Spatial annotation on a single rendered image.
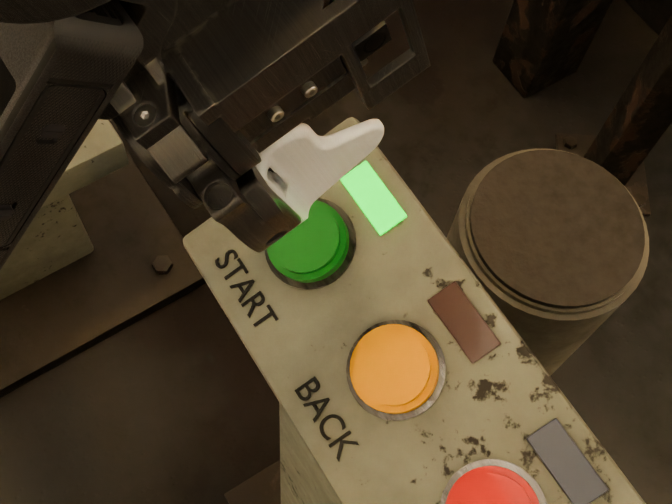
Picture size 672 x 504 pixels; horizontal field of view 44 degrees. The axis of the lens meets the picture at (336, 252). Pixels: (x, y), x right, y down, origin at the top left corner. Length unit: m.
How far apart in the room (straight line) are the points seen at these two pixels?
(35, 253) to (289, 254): 0.64
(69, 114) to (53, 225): 0.78
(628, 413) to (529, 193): 0.58
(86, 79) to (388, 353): 0.22
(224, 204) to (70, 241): 0.79
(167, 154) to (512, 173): 0.35
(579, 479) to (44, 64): 0.28
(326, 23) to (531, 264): 0.33
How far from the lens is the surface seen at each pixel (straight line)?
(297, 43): 0.21
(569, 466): 0.38
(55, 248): 1.02
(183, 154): 0.22
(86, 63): 0.19
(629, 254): 0.54
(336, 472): 0.39
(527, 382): 0.38
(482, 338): 0.38
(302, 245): 0.40
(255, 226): 0.25
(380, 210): 0.40
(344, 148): 0.30
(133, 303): 1.03
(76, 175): 0.81
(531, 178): 0.54
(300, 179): 0.30
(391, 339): 0.38
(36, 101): 0.19
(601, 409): 1.07
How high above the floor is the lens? 0.97
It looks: 65 degrees down
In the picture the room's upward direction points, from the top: 8 degrees clockwise
